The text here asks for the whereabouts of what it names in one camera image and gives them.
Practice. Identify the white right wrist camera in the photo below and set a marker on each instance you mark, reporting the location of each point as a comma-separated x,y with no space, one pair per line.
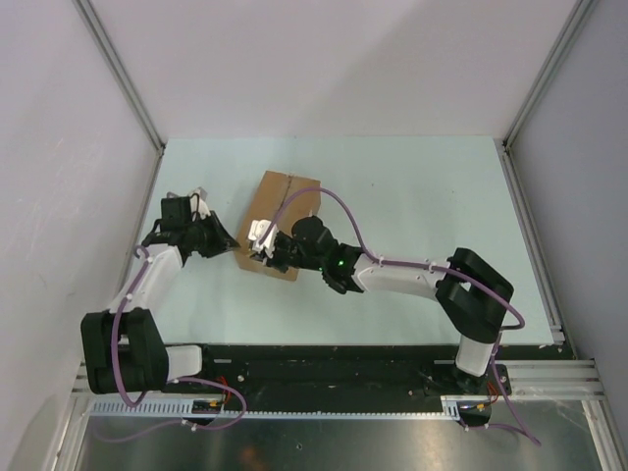
261,237

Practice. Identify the right aluminium frame post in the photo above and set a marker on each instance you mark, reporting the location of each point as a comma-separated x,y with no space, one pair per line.
558,53

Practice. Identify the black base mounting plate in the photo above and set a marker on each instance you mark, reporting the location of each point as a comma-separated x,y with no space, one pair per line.
338,379

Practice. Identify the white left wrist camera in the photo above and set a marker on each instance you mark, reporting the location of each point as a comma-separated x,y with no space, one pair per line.
198,205

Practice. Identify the aluminium front rail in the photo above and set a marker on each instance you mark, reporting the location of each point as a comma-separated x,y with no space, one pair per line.
543,380

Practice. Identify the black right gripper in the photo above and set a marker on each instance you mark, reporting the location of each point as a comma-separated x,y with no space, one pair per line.
274,261

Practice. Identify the left aluminium frame post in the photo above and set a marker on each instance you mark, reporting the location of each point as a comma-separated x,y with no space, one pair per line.
112,58

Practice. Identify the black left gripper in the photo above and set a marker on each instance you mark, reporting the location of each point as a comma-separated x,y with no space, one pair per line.
223,241

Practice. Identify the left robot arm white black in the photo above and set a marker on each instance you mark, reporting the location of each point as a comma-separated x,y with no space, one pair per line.
123,350

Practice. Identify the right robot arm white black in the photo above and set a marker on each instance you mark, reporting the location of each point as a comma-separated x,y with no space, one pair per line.
472,294

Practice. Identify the aluminium frame post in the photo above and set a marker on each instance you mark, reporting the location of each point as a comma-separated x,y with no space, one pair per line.
558,53
112,58

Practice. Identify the brown cardboard express box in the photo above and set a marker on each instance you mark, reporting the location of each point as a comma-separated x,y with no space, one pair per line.
272,192

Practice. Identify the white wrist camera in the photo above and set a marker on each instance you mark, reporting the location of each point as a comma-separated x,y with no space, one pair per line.
198,205
261,237

